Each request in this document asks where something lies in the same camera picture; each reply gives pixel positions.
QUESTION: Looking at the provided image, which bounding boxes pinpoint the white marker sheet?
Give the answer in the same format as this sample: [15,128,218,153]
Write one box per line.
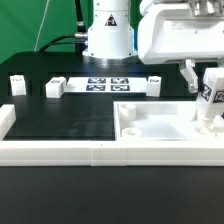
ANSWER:
[65,77,147,93]

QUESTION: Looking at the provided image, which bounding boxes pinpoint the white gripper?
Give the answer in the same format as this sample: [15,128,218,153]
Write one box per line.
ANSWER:
[138,10,224,93]

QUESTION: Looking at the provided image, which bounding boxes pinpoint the white U-shaped obstacle fence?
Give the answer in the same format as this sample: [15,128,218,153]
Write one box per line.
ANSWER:
[0,104,224,166]

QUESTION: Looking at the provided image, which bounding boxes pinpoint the white thin cable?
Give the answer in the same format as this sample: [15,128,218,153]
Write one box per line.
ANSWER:
[33,0,52,53]

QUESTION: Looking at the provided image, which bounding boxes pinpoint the black cable bundle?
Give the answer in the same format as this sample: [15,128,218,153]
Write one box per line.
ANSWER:
[39,0,90,54]

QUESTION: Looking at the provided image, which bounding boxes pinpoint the white square tabletop part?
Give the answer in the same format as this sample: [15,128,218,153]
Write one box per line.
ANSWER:
[114,101,224,141]

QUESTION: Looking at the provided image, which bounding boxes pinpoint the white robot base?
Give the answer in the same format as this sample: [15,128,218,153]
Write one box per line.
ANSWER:
[82,0,138,65]

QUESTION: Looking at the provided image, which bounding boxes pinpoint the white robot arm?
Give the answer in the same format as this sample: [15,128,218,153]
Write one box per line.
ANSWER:
[137,0,224,93]

